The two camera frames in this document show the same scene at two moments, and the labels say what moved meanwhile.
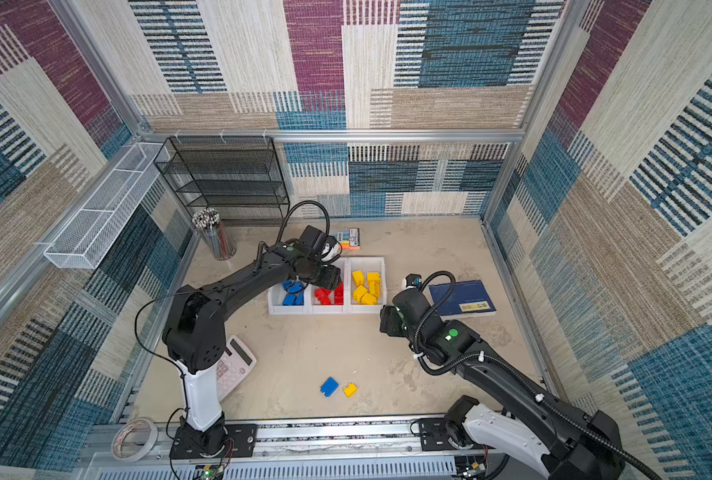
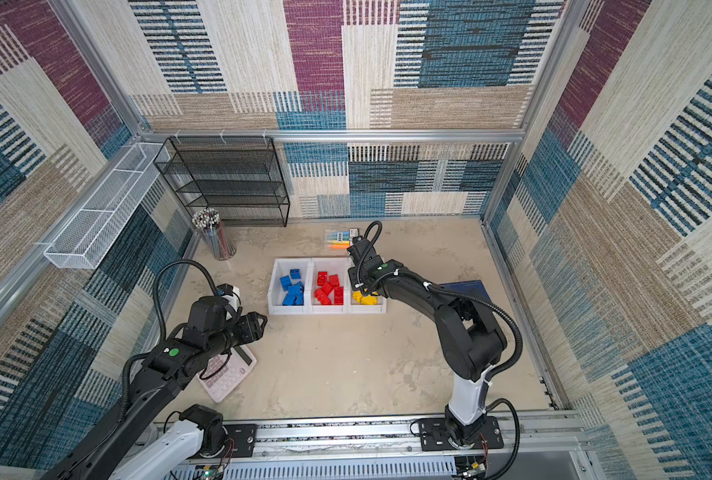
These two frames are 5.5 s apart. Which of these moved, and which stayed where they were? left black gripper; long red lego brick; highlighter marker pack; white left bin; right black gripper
Moved: left black gripper; right black gripper
Stayed: highlighter marker pack; long red lego brick; white left bin
